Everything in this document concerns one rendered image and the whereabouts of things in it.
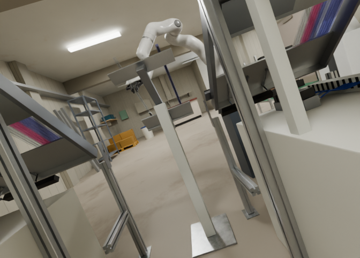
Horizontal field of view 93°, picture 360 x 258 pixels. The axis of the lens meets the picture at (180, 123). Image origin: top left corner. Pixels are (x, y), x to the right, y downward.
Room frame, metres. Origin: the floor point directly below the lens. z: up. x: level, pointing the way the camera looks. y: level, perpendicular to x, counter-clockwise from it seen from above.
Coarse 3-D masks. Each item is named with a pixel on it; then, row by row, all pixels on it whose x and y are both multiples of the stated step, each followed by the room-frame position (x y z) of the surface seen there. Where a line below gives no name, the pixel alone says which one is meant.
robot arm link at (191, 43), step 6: (168, 36) 1.37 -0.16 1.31; (174, 36) 1.34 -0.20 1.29; (180, 36) 1.40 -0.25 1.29; (186, 36) 1.38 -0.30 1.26; (192, 36) 1.37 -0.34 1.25; (168, 42) 1.43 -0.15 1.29; (174, 42) 1.41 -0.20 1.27; (180, 42) 1.40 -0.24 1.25; (186, 42) 1.37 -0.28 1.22; (192, 42) 1.36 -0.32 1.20; (198, 42) 1.38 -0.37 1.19; (192, 48) 1.39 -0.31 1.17; (198, 48) 1.39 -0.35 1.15; (204, 48) 1.44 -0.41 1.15; (198, 54) 1.43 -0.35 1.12; (204, 54) 1.46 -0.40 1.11; (204, 60) 1.49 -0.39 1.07
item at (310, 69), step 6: (312, 66) 1.02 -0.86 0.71; (318, 66) 1.01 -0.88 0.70; (300, 72) 1.01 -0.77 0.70; (306, 72) 1.00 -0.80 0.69; (312, 72) 1.00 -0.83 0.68; (270, 84) 1.01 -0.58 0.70; (252, 90) 1.02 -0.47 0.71; (258, 90) 1.01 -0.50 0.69; (264, 90) 1.00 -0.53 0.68; (222, 102) 1.02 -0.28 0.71; (228, 102) 1.01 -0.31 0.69; (234, 102) 1.00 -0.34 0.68
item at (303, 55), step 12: (324, 36) 0.89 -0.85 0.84; (288, 48) 0.89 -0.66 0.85; (300, 48) 0.90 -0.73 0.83; (312, 48) 0.92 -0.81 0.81; (324, 48) 0.95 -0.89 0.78; (264, 60) 0.89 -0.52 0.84; (300, 60) 0.96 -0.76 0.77; (312, 60) 0.99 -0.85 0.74; (252, 72) 0.93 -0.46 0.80; (264, 72) 0.95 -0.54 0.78; (252, 84) 0.99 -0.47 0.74
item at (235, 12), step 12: (228, 0) 0.64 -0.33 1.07; (240, 0) 0.62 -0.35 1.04; (276, 0) 0.65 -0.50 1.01; (288, 0) 0.66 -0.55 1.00; (300, 0) 0.72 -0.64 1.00; (312, 0) 0.73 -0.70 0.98; (324, 0) 0.75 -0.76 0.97; (228, 12) 0.64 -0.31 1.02; (240, 12) 0.65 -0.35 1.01; (276, 12) 0.69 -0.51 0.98; (288, 12) 0.74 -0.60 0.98; (228, 24) 0.67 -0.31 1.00; (240, 24) 0.68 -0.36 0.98; (252, 24) 0.69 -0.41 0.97
